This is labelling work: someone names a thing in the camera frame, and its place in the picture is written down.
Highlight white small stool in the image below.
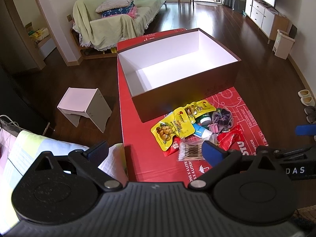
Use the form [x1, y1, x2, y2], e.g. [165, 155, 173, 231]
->
[57, 87, 112, 133]

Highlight grey shoes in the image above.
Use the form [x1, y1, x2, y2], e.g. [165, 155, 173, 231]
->
[304, 106, 316, 124]

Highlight white cloth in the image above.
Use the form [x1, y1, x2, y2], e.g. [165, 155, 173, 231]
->
[0, 125, 129, 235]

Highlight white cables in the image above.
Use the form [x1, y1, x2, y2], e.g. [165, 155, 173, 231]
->
[0, 114, 21, 129]

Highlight blue cream tube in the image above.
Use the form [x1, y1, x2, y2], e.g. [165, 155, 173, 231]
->
[193, 123, 213, 140]

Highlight purple hair scrunchie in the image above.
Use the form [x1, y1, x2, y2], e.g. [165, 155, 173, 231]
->
[212, 108, 233, 132]

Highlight grey pillow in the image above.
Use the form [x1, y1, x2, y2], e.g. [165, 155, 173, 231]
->
[95, 0, 133, 13]

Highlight white slippers pair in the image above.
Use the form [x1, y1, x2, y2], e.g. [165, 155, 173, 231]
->
[298, 89, 315, 106]

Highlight green mentholatum blister card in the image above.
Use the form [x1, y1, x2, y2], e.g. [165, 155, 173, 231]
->
[196, 112, 213, 126]

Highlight green covered sofa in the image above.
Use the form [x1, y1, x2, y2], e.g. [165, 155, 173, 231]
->
[72, 0, 167, 51]

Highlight red snack packet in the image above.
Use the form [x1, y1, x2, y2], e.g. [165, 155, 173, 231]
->
[217, 125, 245, 151]

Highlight blue patterned folded blanket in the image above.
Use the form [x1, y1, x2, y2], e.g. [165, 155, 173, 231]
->
[101, 3, 134, 18]

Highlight red white candy packet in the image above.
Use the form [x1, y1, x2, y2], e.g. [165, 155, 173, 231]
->
[163, 136, 181, 157]

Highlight brown cardboard box white inside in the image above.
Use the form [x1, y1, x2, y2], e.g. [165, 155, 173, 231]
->
[117, 28, 241, 122]

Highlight white tv cabinet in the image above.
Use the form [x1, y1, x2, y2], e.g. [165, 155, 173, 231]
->
[245, 0, 289, 43]

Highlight white trash bin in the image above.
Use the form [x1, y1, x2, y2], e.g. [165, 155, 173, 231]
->
[273, 29, 295, 59]

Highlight yellow chestnut snack bag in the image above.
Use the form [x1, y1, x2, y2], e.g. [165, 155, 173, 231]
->
[150, 107, 195, 151]

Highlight cotton swab bag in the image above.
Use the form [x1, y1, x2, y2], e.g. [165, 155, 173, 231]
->
[178, 138, 204, 161]

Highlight red flattened cardboard mat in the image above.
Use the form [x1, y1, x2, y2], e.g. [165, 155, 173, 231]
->
[117, 28, 267, 183]

